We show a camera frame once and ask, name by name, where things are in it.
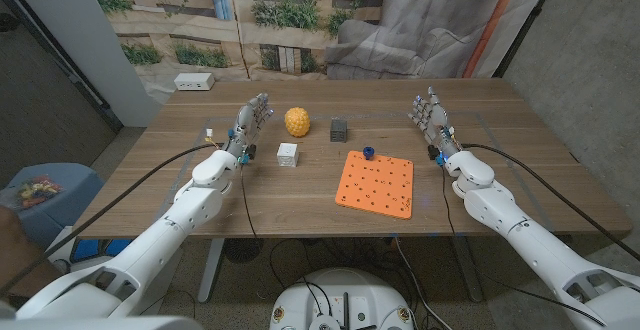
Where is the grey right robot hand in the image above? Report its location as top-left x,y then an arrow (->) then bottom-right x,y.
407,86 -> 464,167

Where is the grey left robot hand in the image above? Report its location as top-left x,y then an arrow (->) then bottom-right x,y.
221,92 -> 275,166

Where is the orange peg board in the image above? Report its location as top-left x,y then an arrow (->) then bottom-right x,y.
334,150 -> 415,220

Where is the white cube block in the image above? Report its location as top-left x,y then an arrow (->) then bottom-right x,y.
276,142 -> 300,168

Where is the yellow bumpy ball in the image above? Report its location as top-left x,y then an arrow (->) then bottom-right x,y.
284,107 -> 311,138

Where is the white power strip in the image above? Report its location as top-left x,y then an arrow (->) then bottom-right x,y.
173,72 -> 216,92

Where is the dark grey cube block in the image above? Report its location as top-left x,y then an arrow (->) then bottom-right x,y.
329,118 -> 349,144

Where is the printed fabric backdrop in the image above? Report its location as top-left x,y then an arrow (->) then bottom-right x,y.
82,0 -> 557,105

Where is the black round floor disc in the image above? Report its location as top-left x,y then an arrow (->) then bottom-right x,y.
223,238 -> 265,264

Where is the white table leg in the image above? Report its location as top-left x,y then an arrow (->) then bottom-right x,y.
197,238 -> 226,304
452,234 -> 484,304

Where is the white robot torso base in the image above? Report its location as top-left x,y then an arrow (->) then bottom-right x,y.
269,268 -> 415,330

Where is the blue-grey upholstered stool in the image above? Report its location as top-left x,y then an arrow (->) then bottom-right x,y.
0,163 -> 106,251

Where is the bag of colourful toys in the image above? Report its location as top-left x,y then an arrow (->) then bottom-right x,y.
15,174 -> 64,210

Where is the white robot chest cover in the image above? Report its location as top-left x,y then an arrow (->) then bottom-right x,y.
0,314 -> 204,330

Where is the thin black left wrist wire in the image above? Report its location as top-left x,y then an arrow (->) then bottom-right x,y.
239,162 -> 259,239

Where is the thin black wrist wire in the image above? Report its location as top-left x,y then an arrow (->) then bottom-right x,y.
239,162 -> 259,239
440,163 -> 457,236

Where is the thin black right wrist wire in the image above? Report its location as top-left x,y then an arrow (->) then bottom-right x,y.
440,163 -> 457,236

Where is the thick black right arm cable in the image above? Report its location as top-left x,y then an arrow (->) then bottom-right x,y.
462,142 -> 640,262

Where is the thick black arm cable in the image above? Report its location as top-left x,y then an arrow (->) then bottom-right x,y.
0,142 -> 224,296
462,142 -> 640,262

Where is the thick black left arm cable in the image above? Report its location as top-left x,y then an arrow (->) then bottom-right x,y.
0,142 -> 224,296

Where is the white floor cable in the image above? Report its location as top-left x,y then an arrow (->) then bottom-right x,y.
393,237 -> 444,330

